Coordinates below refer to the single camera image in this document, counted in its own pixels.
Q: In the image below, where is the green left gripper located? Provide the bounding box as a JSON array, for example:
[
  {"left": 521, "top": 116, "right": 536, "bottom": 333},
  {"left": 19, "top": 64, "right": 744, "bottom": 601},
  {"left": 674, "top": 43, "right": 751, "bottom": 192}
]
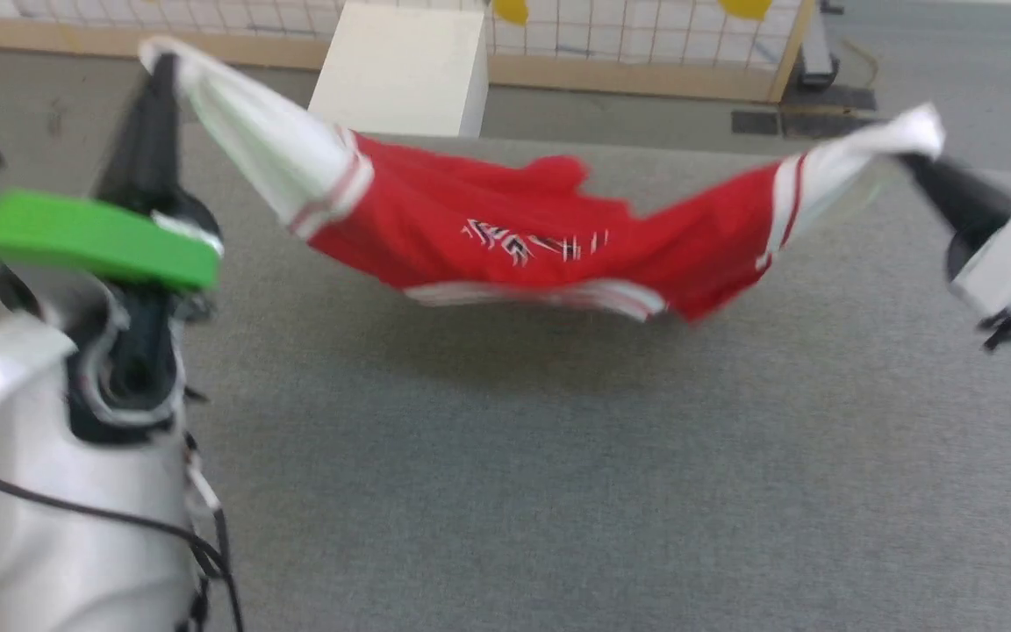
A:
[{"left": 0, "top": 53, "right": 223, "bottom": 292}]

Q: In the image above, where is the lemon print grid partition screen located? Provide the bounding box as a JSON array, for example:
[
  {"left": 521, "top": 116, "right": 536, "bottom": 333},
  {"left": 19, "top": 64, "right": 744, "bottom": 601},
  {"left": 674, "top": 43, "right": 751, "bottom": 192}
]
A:
[{"left": 0, "top": 0, "right": 819, "bottom": 104}]

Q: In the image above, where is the yellow floor cable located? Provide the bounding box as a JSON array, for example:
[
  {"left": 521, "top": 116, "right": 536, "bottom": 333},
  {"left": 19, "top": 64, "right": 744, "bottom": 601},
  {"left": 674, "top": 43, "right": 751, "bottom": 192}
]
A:
[{"left": 841, "top": 35, "right": 880, "bottom": 89}]

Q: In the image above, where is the red basketball jersey white trim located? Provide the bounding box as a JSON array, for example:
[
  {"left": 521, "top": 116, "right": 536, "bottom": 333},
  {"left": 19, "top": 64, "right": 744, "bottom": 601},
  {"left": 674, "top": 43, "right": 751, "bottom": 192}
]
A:
[{"left": 138, "top": 37, "right": 946, "bottom": 325}]

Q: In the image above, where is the white rectangular box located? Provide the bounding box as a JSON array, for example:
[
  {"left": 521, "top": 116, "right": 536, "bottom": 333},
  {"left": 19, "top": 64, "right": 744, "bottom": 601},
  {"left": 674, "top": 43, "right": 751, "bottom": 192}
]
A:
[{"left": 307, "top": 0, "right": 491, "bottom": 140}]

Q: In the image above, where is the grey metal post foot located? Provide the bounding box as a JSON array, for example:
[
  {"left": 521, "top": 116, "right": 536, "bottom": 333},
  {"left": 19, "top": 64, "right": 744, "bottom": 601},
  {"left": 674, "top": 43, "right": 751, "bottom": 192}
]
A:
[{"left": 799, "top": 0, "right": 842, "bottom": 90}]

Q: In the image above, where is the large black floor mat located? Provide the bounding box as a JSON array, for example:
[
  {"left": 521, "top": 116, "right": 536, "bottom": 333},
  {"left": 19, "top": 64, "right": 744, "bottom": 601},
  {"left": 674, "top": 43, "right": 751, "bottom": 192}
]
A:
[{"left": 778, "top": 83, "right": 878, "bottom": 140}]

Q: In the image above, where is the small black floor mat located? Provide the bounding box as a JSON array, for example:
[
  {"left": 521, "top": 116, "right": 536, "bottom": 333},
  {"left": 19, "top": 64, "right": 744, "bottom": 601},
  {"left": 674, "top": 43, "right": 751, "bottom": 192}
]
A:
[{"left": 730, "top": 110, "right": 780, "bottom": 136}]

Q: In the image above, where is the grey fabric sofa cushion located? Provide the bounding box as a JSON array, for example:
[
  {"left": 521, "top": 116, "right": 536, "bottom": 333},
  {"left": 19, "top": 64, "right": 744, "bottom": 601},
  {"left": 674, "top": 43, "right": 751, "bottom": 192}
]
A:
[{"left": 0, "top": 123, "right": 1011, "bottom": 632}]

